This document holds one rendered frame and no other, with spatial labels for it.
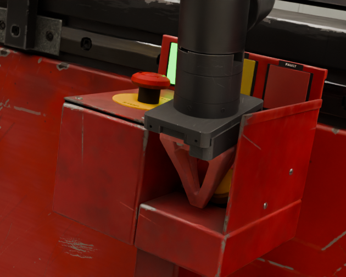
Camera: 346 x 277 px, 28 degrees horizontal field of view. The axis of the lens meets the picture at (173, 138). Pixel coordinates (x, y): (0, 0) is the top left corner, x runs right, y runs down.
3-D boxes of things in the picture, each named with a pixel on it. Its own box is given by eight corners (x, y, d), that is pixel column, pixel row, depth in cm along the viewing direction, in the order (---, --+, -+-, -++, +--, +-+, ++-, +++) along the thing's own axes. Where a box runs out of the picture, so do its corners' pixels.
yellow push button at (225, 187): (198, 203, 67) (194, 188, 66) (218, 177, 69) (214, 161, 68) (232, 216, 65) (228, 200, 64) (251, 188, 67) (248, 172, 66)
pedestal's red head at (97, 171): (50, 212, 70) (67, 35, 65) (145, 183, 83) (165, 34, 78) (217, 284, 59) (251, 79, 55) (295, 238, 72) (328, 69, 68)
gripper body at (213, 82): (263, 118, 63) (272, 40, 60) (205, 155, 55) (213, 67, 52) (203, 101, 67) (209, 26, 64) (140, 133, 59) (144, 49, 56)
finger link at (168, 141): (254, 198, 66) (264, 107, 63) (216, 228, 61) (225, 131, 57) (194, 176, 70) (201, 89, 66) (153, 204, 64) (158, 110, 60)
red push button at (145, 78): (119, 105, 69) (123, 70, 68) (143, 102, 72) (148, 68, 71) (151, 115, 67) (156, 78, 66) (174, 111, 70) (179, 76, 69)
